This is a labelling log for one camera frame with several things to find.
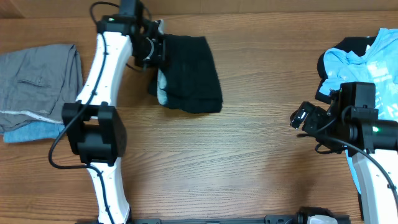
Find black garment under blue shirt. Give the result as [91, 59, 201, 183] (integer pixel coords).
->
[315, 36, 376, 104]

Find folded blue cloth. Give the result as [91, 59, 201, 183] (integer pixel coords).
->
[3, 121, 65, 143]

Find folded grey shorts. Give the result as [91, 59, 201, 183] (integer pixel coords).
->
[1, 44, 83, 133]

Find light blue t-shirt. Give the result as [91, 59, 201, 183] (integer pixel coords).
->
[318, 27, 398, 194]

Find black shorts with mesh lining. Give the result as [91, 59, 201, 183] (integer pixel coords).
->
[148, 34, 223, 114]

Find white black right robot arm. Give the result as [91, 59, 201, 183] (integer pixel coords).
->
[290, 82, 397, 223]

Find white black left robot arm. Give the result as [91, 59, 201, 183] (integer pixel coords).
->
[60, 1, 165, 223]

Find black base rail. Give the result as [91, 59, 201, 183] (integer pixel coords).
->
[127, 215, 295, 224]

